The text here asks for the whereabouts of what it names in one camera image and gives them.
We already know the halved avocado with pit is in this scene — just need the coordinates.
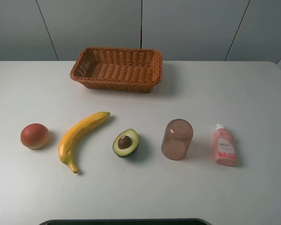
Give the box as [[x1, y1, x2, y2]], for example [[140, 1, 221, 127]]
[[112, 128, 139, 158]]

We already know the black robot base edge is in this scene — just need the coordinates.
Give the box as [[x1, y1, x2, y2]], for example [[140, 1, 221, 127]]
[[40, 218, 210, 225]]

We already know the brown wicker basket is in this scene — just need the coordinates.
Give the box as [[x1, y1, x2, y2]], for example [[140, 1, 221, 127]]
[[70, 47, 163, 93]]

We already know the brown translucent plastic cup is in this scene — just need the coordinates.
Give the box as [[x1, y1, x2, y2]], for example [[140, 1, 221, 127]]
[[161, 119, 193, 161]]

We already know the yellow banana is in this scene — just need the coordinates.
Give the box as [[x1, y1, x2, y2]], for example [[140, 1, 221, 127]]
[[59, 112, 111, 173]]

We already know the pink lotion bottle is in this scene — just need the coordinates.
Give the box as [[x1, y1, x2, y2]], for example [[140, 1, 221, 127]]
[[213, 124, 237, 166]]

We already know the red orange round fruit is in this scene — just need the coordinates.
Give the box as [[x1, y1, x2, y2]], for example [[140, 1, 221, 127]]
[[21, 123, 50, 150]]

